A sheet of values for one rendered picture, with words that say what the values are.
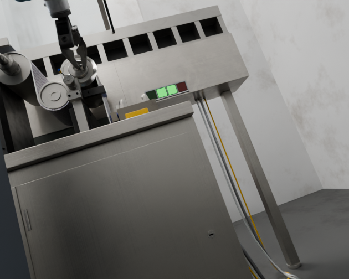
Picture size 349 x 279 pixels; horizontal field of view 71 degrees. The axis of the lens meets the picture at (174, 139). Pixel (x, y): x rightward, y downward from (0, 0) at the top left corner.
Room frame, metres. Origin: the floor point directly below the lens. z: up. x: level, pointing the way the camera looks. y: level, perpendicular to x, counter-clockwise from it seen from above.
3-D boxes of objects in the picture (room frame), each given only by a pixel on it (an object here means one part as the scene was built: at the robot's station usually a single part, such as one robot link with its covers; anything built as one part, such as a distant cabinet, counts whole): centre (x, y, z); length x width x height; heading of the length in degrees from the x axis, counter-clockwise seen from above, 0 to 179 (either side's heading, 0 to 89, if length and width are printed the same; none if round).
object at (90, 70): (1.05, 0.30, 1.25); 0.26 x 0.12 x 0.12; 9
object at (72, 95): (0.89, 0.31, 1.05); 0.06 x 0.05 x 0.31; 9
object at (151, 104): (1.12, 0.13, 1.00); 0.40 x 0.16 x 0.06; 9
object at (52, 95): (1.04, 0.42, 1.17); 0.26 x 0.12 x 0.12; 9
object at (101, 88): (0.94, 0.25, 1.13); 0.09 x 0.06 x 0.03; 99
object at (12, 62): (0.87, 0.52, 1.33); 0.06 x 0.06 x 0.06; 9
